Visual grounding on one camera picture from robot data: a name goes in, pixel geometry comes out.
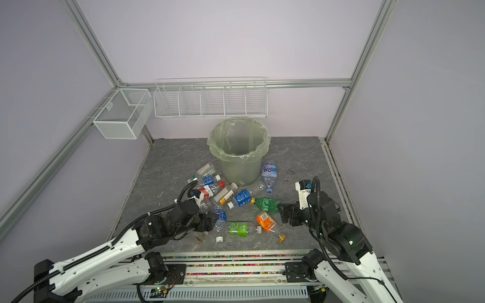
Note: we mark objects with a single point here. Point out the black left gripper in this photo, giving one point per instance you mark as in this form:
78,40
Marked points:
209,225

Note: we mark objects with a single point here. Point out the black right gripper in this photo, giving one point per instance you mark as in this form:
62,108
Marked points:
287,213

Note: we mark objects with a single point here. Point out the green crushed plastic bottle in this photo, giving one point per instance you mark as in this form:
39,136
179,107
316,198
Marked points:
266,204

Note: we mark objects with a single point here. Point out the green label clear bottle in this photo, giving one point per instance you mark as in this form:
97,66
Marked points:
242,229

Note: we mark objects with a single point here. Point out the blue label bottle white cap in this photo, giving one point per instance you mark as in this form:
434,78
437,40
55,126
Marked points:
246,195

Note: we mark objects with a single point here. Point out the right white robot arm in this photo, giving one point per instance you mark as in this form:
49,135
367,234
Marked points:
341,242

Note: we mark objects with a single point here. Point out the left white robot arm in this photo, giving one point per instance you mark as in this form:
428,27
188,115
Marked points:
129,258

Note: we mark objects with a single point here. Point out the green lined mesh waste bin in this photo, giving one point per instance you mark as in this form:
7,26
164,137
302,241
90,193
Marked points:
239,144

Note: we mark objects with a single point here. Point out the orange label bottle yellow cap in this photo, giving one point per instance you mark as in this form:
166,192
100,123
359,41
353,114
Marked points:
270,226

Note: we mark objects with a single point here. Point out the red label clear bottle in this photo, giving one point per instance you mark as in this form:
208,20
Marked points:
211,190

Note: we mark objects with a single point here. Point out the blue label bottle back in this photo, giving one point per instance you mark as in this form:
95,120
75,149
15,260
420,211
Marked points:
205,179

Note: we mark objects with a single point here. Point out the clear bottle blue pink label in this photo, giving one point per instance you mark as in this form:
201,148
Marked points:
269,174

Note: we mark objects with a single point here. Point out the clear square bottle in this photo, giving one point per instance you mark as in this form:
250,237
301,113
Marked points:
207,169

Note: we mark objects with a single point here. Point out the small white mesh basket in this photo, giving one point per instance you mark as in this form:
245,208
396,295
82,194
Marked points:
125,114

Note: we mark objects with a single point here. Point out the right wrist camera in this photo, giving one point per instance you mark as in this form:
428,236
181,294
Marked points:
303,188

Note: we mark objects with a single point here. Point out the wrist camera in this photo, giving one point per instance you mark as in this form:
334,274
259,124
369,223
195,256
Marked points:
303,188
198,195

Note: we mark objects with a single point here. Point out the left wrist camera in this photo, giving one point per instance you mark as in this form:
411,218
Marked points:
198,195

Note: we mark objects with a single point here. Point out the long white wire shelf basket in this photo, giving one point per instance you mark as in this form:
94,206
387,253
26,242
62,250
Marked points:
211,97

